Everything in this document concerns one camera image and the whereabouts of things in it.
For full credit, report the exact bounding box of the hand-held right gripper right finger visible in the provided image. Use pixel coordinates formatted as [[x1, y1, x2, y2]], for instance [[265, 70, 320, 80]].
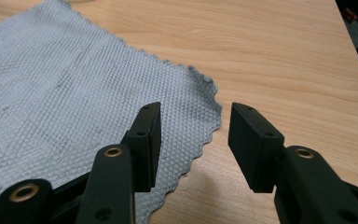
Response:
[[227, 102, 358, 224]]

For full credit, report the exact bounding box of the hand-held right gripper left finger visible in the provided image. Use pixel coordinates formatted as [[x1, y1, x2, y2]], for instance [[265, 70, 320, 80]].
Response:
[[75, 101, 162, 224]]

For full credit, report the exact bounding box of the grey textured cleaning cloth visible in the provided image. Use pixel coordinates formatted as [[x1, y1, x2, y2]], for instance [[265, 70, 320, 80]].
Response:
[[0, 0, 223, 224]]

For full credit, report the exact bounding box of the small red object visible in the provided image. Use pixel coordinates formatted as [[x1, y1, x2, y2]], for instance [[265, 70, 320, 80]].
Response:
[[341, 7, 358, 23]]

